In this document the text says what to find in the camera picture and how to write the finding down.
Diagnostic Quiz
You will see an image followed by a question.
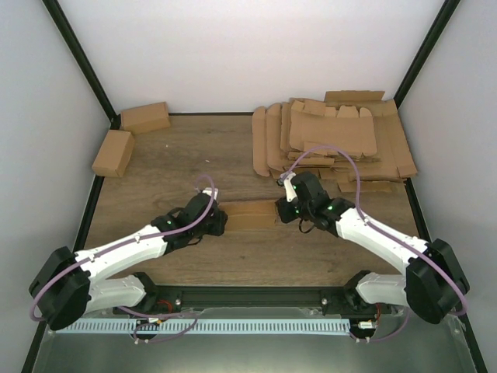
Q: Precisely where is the cardboard box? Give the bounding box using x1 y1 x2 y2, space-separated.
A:
92 130 135 178
121 102 170 134
220 200 278 232

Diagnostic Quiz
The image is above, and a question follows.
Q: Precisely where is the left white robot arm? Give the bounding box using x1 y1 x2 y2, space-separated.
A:
29 187 228 330

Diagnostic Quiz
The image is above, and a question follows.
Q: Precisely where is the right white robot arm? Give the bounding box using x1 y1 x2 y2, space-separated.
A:
276 172 470 324

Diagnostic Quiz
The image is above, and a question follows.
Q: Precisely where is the stack of flat cardboard blanks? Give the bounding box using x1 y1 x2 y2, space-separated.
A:
252 91 418 192

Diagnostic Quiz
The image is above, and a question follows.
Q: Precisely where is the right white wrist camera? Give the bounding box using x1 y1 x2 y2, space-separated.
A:
276 172 297 203

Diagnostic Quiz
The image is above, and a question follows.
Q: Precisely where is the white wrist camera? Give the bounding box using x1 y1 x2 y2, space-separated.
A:
276 172 297 203
202 187 218 200

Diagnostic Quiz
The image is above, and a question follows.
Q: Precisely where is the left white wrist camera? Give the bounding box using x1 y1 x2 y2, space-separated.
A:
202 187 218 200

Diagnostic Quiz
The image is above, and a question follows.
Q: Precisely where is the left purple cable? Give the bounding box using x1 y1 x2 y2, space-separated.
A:
30 174 217 322

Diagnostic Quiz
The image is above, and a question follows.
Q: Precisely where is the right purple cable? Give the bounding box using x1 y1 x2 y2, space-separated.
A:
279 145 469 343

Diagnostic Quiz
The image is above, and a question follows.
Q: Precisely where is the black aluminium frame rail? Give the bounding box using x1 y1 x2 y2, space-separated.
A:
112 284 443 315

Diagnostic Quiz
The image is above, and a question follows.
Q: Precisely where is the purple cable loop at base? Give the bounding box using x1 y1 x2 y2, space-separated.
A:
116 302 199 346

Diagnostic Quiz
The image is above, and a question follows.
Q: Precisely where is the light blue slotted cable duct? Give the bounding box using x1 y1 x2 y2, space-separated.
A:
59 319 350 336

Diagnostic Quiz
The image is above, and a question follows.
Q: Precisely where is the left black frame post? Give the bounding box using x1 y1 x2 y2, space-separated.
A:
42 0 120 130

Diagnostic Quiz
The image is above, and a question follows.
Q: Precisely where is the black frame post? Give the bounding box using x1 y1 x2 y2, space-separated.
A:
42 0 120 130
394 0 461 109

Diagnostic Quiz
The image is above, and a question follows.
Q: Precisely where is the right black frame post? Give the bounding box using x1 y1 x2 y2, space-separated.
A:
394 0 461 109

